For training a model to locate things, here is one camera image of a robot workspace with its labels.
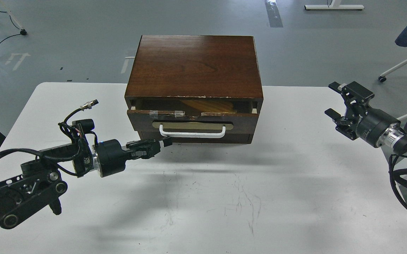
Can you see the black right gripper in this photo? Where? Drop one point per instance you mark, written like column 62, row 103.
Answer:
column 360, row 119

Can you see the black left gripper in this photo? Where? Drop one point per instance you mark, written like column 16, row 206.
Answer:
column 111, row 157

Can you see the wooden drawer with white handle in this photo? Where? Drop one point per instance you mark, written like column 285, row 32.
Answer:
column 151, row 118

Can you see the yellow corn cob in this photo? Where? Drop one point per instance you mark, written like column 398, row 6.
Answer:
column 211, row 106

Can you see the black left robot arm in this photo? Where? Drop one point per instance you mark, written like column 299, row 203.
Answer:
column 40, row 183

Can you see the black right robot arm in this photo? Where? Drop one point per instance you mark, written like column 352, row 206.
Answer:
column 395, row 139

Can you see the dark wooden cabinet box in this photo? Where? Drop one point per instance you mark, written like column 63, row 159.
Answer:
column 208, row 67

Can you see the white table leg base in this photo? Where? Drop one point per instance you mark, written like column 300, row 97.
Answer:
column 334, row 5

